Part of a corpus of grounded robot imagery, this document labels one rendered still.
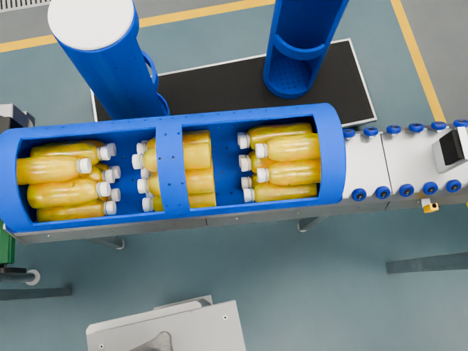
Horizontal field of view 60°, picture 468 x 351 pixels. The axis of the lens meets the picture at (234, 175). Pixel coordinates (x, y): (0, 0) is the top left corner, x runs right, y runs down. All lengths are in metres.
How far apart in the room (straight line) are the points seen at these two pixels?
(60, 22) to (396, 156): 1.17
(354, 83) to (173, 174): 1.59
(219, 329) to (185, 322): 0.09
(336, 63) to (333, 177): 1.45
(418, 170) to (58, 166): 1.08
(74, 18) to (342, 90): 1.46
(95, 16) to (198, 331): 1.02
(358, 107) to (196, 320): 1.59
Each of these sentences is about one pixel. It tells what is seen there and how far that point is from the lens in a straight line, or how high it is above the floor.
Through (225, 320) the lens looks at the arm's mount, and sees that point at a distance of 1.11.
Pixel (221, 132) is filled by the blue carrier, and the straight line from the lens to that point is 1.24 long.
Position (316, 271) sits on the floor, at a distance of 2.23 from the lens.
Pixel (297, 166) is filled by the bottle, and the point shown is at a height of 1.15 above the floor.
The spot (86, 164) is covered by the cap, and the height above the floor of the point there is 1.17.
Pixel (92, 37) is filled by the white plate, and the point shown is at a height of 1.04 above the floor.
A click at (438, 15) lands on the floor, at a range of 3.03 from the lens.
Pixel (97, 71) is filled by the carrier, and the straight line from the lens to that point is 1.53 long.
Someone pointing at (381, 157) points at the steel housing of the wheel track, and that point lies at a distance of 1.41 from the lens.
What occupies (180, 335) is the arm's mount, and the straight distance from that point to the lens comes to 1.12.
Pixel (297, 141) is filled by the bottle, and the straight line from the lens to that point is 1.07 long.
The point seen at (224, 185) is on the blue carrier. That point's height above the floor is 0.96.
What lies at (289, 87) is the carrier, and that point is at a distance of 2.29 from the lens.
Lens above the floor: 2.18
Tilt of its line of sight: 75 degrees down
